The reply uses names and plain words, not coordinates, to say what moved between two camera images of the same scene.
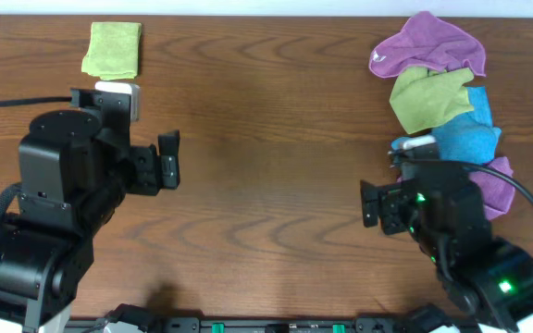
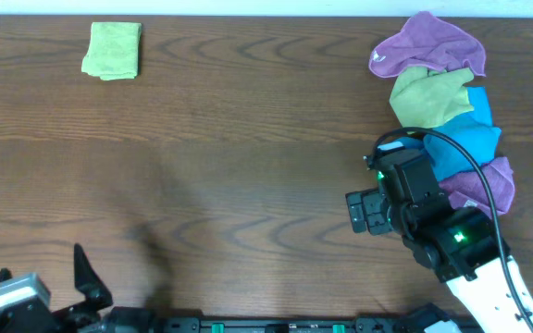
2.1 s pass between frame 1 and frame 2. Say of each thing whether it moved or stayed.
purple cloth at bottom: stayed
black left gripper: moved
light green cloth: stayed
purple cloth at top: stayed
